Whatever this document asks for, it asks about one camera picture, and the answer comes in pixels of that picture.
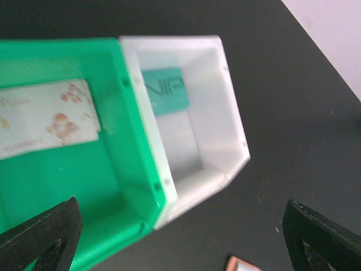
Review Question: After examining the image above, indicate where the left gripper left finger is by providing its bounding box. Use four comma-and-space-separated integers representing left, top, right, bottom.
1, 197, 82, 270

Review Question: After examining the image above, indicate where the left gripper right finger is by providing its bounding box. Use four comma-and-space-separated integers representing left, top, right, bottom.
282, 199, 360, 270

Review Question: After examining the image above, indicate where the pink leather card holder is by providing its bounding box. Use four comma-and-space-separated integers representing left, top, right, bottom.
225, 255, 262, 271

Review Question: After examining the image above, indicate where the white flower pattern card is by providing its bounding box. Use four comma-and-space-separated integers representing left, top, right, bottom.
1, 79, 101, 159

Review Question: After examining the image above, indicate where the teal card in bin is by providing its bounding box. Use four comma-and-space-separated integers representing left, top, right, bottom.
142, 67, 190, 116

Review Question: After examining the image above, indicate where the green plastic bin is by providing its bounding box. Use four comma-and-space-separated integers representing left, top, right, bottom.
1, 38, 166, 270

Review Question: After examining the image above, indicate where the white plastic bin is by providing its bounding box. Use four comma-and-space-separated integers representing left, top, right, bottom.
119, 36, 250, 229

